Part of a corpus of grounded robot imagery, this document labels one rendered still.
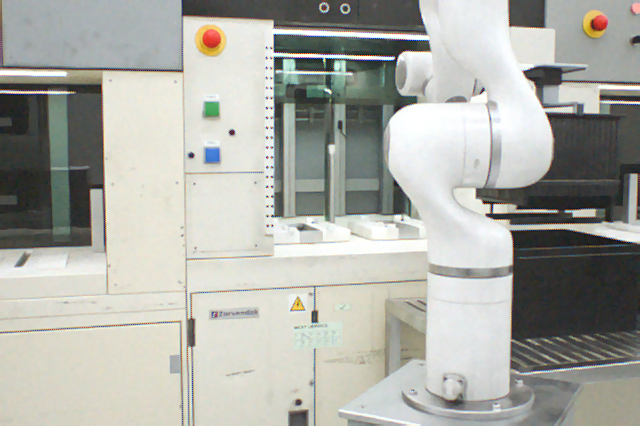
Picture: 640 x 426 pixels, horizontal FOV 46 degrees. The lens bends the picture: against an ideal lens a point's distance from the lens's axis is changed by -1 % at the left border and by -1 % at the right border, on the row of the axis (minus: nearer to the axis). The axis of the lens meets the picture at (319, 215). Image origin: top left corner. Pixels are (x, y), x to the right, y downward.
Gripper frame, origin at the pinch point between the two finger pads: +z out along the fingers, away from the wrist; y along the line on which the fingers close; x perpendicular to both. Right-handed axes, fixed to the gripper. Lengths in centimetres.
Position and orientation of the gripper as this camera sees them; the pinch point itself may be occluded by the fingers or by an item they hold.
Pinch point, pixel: (547, 77)
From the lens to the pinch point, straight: 161.1
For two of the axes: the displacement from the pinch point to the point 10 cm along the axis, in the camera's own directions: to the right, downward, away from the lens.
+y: 2.5, 0.9, -9.6
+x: 0.0, -10.0, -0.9
